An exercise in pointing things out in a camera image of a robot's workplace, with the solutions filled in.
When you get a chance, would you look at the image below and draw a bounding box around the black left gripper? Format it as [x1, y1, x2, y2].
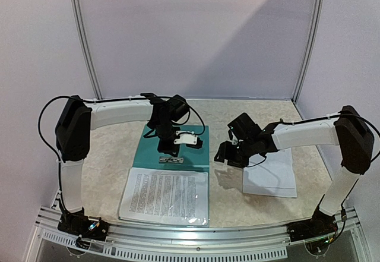
[153, 121, 181, 157]

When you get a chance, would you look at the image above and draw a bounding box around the green file folder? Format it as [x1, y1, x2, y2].
[118, 124, 211, 228]

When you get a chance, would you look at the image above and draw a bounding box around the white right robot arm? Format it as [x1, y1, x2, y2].
[214, 105, 379, 236]

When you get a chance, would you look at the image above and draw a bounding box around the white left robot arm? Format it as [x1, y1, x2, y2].
[47, 93, 203, 235]

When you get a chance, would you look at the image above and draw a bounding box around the metal folder clip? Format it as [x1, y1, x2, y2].
[159, 156, 184, 164]

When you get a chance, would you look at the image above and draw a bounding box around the white paper stack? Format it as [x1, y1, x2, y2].
[242, 149, 297, 198]

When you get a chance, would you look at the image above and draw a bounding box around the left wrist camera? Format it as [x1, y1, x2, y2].
[173, 131, 203, 149]

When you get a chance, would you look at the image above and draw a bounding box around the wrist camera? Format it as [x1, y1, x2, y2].
[227, 112, 261, 143]
[173, 131, 203, 149]

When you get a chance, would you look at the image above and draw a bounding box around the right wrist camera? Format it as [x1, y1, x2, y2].
[227, 112, 261, 143]

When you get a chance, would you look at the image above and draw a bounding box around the aluminium front rail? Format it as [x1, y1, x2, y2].
[26, 207, 371, 261]

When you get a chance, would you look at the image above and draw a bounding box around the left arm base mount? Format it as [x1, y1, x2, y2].
[58, 209, 110, 250]

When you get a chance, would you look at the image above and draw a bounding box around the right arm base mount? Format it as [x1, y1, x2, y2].
[286, 207, 347, 245]

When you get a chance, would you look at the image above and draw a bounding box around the left aluminium corner post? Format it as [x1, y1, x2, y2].
[71, 0, 103, 99]

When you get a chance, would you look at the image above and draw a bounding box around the aluminium corner post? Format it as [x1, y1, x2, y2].
[292, 0, 323, 105]
[71, 0, 103, 99]

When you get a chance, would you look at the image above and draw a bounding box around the right aluminium corner post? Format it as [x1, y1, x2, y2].
[292, 0, 323, 105]

